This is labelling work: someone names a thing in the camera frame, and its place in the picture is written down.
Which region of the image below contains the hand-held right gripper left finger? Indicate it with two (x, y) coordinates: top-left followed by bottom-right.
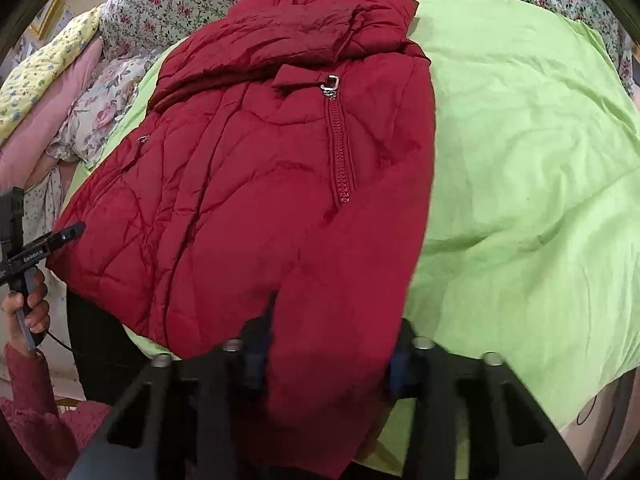
(67, 305), (277, 480)

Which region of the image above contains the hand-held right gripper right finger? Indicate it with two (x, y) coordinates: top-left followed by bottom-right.
(387, 317), (586, 480)

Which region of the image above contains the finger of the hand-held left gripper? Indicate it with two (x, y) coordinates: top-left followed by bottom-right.
(44, 220), (87, 257)

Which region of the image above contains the red quilted jacket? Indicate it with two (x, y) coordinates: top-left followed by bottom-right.
(46, 0), (438, 478)

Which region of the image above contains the person's left forearm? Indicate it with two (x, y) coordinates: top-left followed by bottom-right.
(0, 341), (118, 480)

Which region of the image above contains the person's left hand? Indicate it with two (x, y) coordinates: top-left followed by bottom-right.
(0, 269), (51, 347)

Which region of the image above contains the white small-print cloth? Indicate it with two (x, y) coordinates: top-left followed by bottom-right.
(22, 162), (66, 243)

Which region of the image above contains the pink pillow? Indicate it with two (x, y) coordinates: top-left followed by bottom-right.
(0, 37), (105, 198)

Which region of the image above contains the ruffled floral pillow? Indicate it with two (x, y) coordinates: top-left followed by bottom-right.
(47, 54), (163, 171)

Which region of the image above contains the yellow floral pillow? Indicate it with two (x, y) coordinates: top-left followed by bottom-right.
(0, 5), (105, 146)

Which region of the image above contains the gold framed picture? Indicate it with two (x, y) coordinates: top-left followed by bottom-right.
(27, 0), (83, 43)

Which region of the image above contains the light green blanket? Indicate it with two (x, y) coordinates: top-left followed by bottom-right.
(62, 0), (640, 476)

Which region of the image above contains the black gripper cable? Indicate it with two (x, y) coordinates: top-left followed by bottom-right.
(46, 331), (78, 356)

